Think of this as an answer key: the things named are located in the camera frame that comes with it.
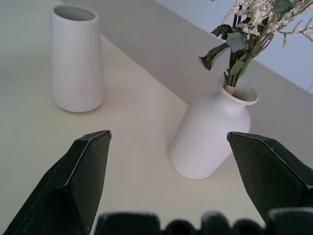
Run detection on white flared-neck bottle vase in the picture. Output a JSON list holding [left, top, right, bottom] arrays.
[[168, 74, 259, 180]]

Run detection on white flower bouquet green leaves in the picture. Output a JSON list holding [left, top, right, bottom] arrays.
[[198, 0, 313, 95]]

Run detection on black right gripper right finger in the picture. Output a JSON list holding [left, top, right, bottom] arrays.
[[226, 131, 313, 224]]

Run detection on tall white cylindrical vase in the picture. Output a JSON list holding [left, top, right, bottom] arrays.
[[50, 4, 104, 113]]

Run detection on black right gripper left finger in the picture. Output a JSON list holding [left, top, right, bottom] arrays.
[[2, 130, 112, 235]]

